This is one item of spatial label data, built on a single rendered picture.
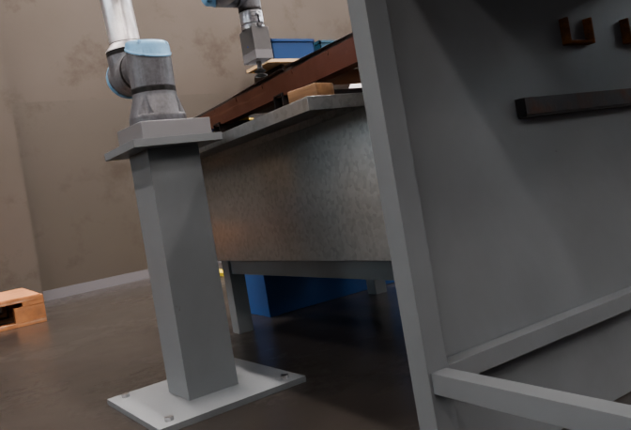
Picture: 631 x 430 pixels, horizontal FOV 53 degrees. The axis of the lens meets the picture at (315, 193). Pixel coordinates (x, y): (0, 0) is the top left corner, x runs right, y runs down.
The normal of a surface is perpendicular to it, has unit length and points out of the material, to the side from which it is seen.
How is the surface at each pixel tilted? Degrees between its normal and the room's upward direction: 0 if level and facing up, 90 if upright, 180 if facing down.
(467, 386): 90
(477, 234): 90
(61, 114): 90
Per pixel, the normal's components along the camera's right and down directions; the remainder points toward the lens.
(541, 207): 0.53, -0.09
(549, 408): -0.83, 0.14
